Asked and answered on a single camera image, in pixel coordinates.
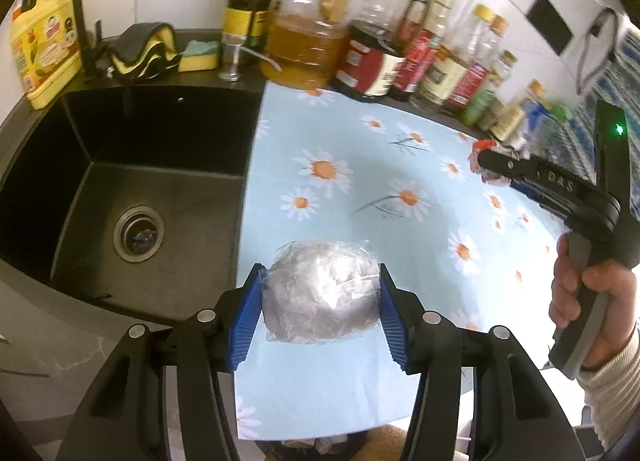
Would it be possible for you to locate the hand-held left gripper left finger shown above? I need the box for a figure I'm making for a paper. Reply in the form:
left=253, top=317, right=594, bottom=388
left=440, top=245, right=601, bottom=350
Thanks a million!
left=55, top=263, right=267, bottom=461

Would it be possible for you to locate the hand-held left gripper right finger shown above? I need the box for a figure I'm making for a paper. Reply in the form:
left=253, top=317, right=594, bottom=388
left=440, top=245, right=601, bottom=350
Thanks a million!
left=377, top=263, right=583, bottom=461

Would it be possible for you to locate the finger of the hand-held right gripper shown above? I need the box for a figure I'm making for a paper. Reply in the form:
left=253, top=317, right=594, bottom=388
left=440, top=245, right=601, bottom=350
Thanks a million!
left=476, top=150, right=538, bottom=192

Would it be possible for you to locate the pink wrapper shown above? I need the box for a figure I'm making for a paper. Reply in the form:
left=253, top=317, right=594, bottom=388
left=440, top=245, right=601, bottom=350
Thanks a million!
left=467, top=138, right=516, bottom=186

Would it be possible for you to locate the plastic-wrapped white paper ball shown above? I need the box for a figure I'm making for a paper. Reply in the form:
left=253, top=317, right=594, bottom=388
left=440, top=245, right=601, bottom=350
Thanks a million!
left=260, top=239, right=383, bottom=346

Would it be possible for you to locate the person's right forearm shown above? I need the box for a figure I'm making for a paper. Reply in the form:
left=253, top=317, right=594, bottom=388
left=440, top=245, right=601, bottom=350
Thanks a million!
left=577, top=323, right=640, bottom=454

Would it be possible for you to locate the person's right hand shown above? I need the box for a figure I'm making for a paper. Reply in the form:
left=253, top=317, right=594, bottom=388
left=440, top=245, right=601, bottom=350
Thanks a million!
left=548, top=233, right=640, bottom=372

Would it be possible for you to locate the small jar with cream label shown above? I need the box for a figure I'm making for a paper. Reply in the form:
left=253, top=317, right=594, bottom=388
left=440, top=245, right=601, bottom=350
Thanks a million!
left=490, top=81, right=546, bottom=142

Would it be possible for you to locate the blue white packet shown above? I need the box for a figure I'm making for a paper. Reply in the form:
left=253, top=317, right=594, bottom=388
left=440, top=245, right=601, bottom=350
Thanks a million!
left=520, top=96, right=576, bottom=156

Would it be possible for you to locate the green-label bottle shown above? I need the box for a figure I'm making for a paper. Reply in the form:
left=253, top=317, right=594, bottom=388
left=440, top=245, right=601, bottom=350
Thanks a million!
left=462, top=15, right=511, bottom=126

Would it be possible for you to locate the cream-label bottle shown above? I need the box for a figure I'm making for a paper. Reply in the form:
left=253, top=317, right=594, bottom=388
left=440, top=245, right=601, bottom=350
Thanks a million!
left=487, top=50, right=518, bottom=106

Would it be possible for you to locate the clear bottle with cream label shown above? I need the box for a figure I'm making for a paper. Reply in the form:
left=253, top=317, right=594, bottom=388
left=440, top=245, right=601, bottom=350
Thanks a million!
left=412, top=0, right=463, bottom=109

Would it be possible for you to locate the light blue daisy mat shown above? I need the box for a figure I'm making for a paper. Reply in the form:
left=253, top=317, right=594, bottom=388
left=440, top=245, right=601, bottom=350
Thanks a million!
left=232, top=80, right=568, bottom=442

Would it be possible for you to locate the metal sink drain strainer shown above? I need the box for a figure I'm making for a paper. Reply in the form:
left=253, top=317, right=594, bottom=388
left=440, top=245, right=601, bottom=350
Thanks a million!
left=112, top=207, right=166, bottom=263

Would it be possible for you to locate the slim dark red-label bottle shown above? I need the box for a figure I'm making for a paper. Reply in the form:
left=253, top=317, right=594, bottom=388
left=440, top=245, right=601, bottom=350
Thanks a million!
left=390, top=26, right=436, bottom=102

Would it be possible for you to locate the blue patterned cloth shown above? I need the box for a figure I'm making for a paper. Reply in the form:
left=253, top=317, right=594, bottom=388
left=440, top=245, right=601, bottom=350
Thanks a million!
left=575, top=26, right=640, bottom=176

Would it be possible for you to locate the dark soy sauce bottle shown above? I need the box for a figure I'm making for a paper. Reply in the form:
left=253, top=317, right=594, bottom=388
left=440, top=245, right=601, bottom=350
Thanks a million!
left=332, top=0, right=433, bottom=102

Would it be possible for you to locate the black sink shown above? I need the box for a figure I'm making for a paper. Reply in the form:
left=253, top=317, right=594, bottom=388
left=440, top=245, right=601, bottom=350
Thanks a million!
left=0, top=81, right=266, bottom=337

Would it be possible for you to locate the clear oil jug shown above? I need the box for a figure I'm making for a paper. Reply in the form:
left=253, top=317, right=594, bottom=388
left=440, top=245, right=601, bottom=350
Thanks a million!
left=260, top=0, right=366, bottom=89

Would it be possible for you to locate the metal soap dispenser pump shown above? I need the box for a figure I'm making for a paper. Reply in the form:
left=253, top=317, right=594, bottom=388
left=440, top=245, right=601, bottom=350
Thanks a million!
left=218, top=31, right=283, bottom=82

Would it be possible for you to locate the yellow green sponge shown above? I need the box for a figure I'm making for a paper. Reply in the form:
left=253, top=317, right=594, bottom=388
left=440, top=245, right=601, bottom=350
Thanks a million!
left=178, top=40, right=221, bottom=72

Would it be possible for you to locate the grey yellow dish cloth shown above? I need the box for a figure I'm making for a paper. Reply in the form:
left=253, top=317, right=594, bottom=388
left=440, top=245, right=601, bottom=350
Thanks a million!
left=102, top=23, right=183, bottom=78

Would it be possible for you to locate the yellow detergent bottle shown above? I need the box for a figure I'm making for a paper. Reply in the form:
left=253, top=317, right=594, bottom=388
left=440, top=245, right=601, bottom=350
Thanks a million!
left=10, top=0, right=83, bottom=110

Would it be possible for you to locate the grey cable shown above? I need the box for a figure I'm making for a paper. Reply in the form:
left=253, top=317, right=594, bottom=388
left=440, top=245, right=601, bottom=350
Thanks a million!
left=575, top=8, right=623, bottom=96

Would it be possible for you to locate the black wall socket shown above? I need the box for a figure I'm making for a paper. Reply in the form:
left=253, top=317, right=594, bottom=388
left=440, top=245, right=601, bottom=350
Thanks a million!
left=526, top=0, right=575, bottom=56

